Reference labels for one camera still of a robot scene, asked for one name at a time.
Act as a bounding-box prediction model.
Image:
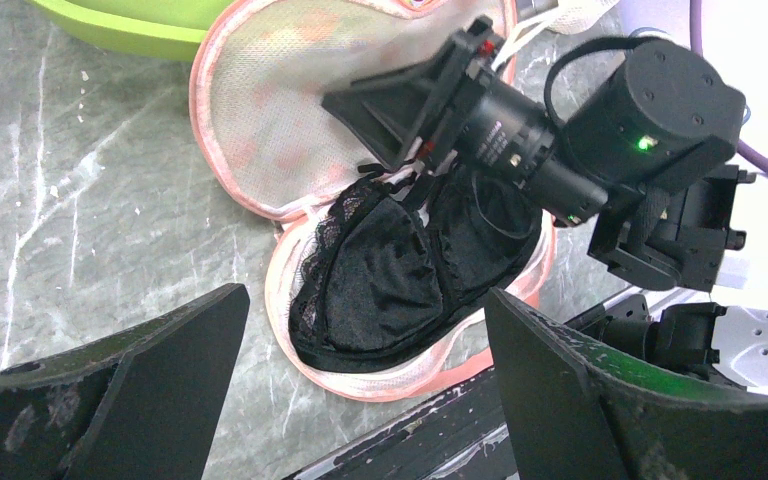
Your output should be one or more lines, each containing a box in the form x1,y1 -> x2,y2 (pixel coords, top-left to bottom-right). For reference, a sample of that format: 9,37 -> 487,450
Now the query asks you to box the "floral mesh laundry bag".
190,1 -> 555,402

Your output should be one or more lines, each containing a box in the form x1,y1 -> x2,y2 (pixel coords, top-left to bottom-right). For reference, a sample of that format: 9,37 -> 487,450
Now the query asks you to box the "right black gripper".
321,16 -> 609,227

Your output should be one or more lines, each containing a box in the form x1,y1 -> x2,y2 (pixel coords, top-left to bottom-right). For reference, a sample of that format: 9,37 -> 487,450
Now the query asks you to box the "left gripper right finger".
485,289 -> 768,479

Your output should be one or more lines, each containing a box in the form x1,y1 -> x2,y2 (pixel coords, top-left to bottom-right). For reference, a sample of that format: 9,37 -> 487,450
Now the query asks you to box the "green plastic tub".
29,0 -> 232,62

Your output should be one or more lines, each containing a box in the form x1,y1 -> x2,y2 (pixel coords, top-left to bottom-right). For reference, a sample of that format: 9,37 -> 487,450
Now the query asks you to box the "black lace bra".
288,164 -> 543,374

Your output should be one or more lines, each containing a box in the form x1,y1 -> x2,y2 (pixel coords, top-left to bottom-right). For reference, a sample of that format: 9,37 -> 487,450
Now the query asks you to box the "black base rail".
284,294 -> 650,480

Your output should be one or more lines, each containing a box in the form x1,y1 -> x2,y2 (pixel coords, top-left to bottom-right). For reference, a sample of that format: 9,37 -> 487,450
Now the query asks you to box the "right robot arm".
288,17 -> 746,374

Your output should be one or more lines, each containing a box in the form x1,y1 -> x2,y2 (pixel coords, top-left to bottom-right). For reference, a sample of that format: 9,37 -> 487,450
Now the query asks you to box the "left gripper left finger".
0,283 -> 250,479

